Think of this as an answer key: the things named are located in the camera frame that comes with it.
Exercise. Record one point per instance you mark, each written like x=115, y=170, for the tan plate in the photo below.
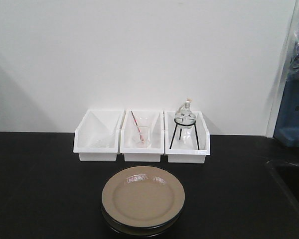
x=148, y=231
x=143, y=192

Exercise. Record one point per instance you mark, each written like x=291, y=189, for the clear glass beaker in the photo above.
x=147, y=137

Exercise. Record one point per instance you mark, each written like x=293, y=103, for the white bin, middle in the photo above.
x=153, y=119

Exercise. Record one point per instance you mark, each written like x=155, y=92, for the white bin, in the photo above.
x=153, y=119
x=97, y=135
x=185, y=150

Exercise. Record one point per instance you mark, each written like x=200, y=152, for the red glass stirring rod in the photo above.
x=139, y=131

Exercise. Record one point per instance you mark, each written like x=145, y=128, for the round glass flask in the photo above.
x=184, y=117

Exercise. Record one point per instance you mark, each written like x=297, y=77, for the white bin, right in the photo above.
x=185, y=150

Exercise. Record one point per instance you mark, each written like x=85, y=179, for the white bin, left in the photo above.
x=97, y=135

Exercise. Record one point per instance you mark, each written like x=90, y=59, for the blue pegboard drying rack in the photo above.
x=287, y=125

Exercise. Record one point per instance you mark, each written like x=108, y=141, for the black lab sink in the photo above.
x=286, y=175

